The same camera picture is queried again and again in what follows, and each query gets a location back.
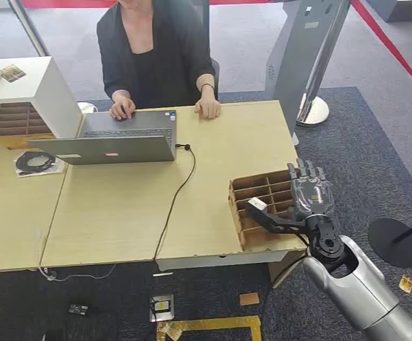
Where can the grey kiosk stand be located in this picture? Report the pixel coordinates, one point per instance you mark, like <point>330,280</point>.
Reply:
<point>295,61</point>

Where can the cardboard slot organizer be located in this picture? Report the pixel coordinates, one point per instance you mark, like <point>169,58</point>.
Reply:
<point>17,120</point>
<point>259,221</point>

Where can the white round base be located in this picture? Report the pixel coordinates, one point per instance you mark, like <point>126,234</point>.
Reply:
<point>87,107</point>

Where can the person's right hand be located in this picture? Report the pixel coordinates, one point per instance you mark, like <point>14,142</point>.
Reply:
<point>122,107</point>

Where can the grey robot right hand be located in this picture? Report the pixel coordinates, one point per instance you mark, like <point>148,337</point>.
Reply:
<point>312,195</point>

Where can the person's left hand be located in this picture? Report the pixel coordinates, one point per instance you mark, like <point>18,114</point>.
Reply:
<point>208,106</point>

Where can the brown cardboard piece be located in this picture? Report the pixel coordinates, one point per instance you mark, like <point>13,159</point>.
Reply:
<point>249,299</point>

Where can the silver floor socket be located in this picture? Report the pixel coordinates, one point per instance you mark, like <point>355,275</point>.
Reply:
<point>161,308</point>

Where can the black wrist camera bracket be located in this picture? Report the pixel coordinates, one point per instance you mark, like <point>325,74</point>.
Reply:
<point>281,225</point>

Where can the person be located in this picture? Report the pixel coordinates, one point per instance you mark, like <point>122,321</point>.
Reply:
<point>156,52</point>

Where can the wooden desk side panel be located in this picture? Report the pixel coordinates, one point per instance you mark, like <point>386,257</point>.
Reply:
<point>284,270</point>

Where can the yellow floor tape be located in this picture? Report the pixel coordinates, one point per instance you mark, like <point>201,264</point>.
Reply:
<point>213,325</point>

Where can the white box shelf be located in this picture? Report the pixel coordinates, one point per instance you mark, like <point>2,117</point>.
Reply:
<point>49,94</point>

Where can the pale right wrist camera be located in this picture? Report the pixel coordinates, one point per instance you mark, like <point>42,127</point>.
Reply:
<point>258,204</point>

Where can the grey laptop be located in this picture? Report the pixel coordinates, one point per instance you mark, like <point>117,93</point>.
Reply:
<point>121,141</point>

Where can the chrome stanchion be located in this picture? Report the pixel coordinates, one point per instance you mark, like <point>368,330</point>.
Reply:
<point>316,94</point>

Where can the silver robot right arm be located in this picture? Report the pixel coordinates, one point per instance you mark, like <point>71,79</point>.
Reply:
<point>362,287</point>

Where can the small yellow card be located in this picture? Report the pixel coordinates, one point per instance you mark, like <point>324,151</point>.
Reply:
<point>406,284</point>

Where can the black stanchion base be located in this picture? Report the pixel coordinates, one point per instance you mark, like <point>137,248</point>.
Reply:
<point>394,247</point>

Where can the red barrier belt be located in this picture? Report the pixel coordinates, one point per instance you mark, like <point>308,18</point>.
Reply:
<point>67,3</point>
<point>391,47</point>

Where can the grey slanted pole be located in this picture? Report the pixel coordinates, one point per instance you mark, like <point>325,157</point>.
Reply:
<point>30,28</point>

